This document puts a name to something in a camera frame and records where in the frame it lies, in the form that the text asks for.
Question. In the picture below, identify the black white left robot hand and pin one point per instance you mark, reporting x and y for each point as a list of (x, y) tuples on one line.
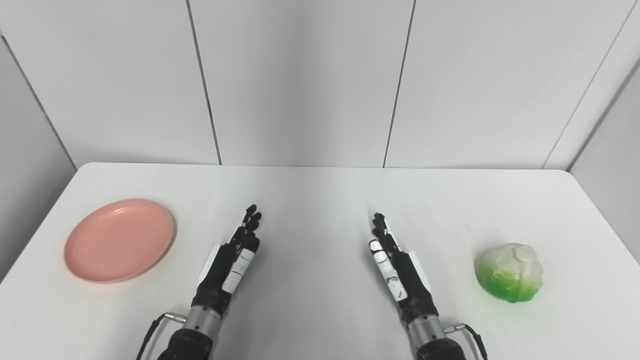
[(220, 275)]

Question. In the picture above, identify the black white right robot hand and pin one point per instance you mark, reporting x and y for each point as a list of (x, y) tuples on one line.
[(407, 280)]

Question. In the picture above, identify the green white toy cabbage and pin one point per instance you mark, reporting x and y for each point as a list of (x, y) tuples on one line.
[(510, 272)]

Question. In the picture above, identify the pink round plate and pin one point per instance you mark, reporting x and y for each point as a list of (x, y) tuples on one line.
[(117, 242)]

